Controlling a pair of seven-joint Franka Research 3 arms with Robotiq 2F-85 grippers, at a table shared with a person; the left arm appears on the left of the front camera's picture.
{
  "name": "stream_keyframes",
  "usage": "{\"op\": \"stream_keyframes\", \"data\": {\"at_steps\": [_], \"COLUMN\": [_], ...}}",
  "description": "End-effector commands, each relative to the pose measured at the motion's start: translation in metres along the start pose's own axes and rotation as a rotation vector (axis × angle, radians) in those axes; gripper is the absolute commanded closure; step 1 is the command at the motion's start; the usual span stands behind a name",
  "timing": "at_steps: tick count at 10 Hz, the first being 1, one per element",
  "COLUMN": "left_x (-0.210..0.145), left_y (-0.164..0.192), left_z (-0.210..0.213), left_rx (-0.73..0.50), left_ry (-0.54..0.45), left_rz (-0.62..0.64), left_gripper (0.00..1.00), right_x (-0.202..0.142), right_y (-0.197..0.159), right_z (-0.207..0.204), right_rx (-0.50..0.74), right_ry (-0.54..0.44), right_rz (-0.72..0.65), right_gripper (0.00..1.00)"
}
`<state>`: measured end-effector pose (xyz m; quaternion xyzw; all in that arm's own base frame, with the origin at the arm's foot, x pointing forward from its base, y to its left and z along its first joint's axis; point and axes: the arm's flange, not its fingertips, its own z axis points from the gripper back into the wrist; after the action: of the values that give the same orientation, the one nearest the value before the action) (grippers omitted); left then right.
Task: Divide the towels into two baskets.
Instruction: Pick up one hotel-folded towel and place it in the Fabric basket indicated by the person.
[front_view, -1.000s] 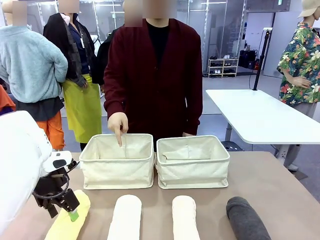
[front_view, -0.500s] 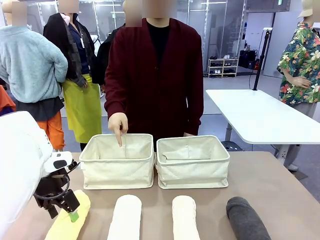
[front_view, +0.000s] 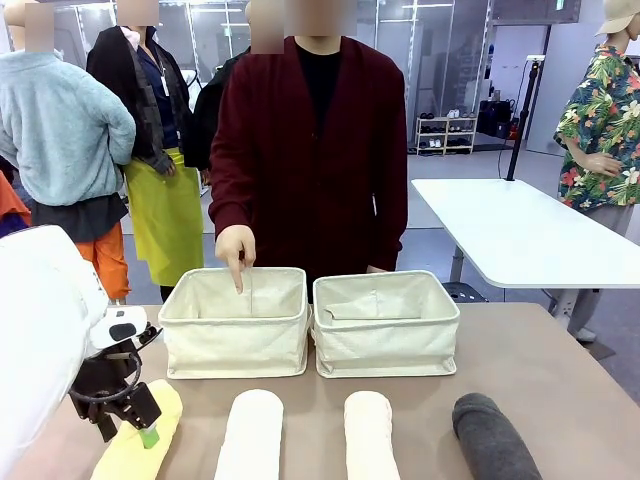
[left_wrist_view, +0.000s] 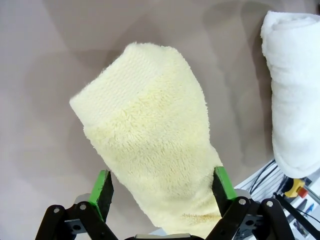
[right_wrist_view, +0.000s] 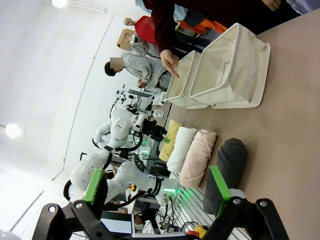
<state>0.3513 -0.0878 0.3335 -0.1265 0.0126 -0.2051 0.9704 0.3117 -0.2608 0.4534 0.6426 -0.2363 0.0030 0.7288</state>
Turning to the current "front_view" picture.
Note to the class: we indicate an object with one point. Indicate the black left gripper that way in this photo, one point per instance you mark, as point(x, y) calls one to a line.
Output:
point(100, 380)

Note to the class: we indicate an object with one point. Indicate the yellow towel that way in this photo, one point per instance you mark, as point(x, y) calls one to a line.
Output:
point(167, 405)

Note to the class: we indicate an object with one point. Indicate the white towel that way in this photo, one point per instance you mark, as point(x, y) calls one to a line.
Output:
point(250, 435)

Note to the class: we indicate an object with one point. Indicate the dark grey towel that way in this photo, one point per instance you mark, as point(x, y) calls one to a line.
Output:
point(490, 440)

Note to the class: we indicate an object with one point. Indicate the person's left forearm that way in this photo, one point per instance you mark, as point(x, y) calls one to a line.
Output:
point(390, 220)

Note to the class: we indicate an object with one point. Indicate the person's right forearm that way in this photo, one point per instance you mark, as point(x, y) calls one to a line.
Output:
point(227, 200)

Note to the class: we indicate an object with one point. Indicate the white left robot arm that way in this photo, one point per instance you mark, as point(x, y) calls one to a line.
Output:
point(40, 300)

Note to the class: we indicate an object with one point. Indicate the person's right hand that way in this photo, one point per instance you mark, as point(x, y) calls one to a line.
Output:
point(237, 245)

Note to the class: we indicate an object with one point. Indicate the person's left hand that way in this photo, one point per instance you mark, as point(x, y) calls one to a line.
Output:
point(379, 269)

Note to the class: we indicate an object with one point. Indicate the cream fabric basket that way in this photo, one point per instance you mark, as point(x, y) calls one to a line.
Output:
point(385, 347)
point(235, 345)

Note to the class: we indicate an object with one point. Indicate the mannequin with yellow skirt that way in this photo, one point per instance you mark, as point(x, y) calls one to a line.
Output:
point(165, 210)

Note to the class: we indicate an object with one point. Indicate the pale peach rolled towel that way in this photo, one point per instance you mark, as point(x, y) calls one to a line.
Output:
point(367, 435)

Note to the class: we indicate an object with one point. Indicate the orange cloth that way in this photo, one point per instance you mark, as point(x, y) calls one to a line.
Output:
point(10, 200)

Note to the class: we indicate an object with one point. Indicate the mannequin in light blue fleece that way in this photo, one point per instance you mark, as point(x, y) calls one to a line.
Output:
point(60, 125)

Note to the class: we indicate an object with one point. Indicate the person in maroon cardigan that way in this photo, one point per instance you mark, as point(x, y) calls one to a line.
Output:
point(310, 175)

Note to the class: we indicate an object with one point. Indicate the wooden shoe rack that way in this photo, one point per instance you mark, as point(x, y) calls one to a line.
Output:
point(446, 119)

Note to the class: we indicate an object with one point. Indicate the white table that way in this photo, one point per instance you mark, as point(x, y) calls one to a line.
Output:
point(525, 230)

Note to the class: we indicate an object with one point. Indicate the black bags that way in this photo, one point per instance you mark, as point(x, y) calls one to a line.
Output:
point(492, 117)

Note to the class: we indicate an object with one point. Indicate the black tripod pole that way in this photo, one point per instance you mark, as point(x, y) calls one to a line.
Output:
point(520, 120)

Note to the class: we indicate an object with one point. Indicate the mannequin in floral shirt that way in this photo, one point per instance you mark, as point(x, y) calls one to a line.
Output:
point(605, 125)

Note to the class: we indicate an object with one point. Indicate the beige cap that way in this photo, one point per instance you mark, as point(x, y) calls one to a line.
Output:
point(620, 15)

